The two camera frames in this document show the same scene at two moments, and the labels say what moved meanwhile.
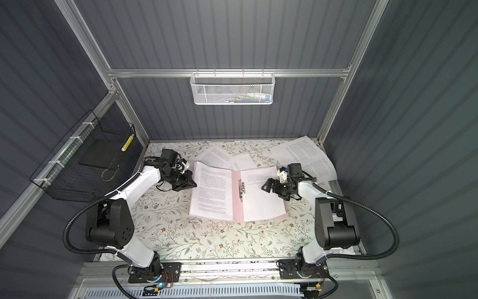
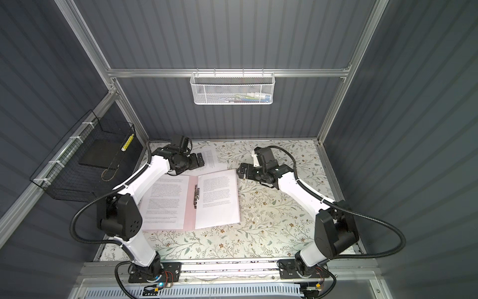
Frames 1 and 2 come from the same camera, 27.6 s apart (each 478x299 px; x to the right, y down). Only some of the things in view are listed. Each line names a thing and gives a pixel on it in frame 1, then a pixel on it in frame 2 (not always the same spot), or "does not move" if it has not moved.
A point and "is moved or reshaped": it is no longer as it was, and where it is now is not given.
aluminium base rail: [109, 281] does not move
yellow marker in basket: [127, 142] does not move
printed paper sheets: [305, 151] → [219, 203]
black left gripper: [188, 182] → [194, 164]
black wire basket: [91, 161] does not move
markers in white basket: [251, 98] does not move
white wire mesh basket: [232, 88] does not move
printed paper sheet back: [216, 157] is moved or reshaped
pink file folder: [233, 194] → [184, 202]
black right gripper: [277, 190] → [243, 167]
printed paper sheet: [211, 192] → [164, 205]
